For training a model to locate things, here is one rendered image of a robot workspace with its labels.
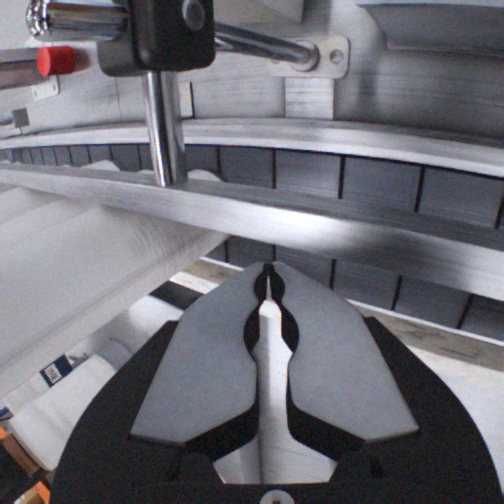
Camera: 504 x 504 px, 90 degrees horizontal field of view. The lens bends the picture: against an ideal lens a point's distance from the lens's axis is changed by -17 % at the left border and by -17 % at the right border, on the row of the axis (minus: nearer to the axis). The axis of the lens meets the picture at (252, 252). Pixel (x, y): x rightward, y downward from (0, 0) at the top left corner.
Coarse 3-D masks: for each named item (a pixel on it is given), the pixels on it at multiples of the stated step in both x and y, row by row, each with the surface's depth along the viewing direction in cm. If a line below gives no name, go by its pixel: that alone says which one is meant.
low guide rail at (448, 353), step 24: (192, 264) 20; (216, 264) 20; (192, 288) 19; (264, 312) 17; (408, 336) 13; (432, 336) 13; (456, 336) 13; (432, 360) 12; (456, 360) 12; (480, 360) 11; (480, 384) 11
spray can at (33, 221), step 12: (48, 204) 16; (60, 204) 16; (72, 204) 16; (84, 204) 16; (96, 204) 17; (24, 216) 14; (36, 216) 14; (48, 216) 15; (60, 216) 15; (72, 216) 15; (0, 228) 13; (12, 228) 13; (24, 228) 13; (36, 228) 14; (0, 240) 12; (12, 240) 13
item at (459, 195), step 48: (96, 144) 29; (144, 144) 21; (192, 144) 23; (336, 192) 15; (384, 192) 14; (432, 192) 13; (480, 192) 11; (240, 240) 20; (336, 288) 18; (384, 288) 16; (432, 288) 14
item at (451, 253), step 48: (96, 192) 12; (144, 192) 10; (192, 192) 9; (240, 192) 9; (288, 192) 9; (288, 240) 8; (336, 240) 7; (384, 240) 7; (432, 240) 6; (480, 240) 6; (480, 288) 6
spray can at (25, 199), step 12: (96, 168) 22; (108, 168) 22; (120, 168) 23; (12, 192) 17; (24, 192) 17; (36, 192) 18; (48, 192) 18; (0, 204) 16; (12, 204) 16; (24, 204) 17; (36, 204) 18; (0, 216) 16; (12, 216) 16
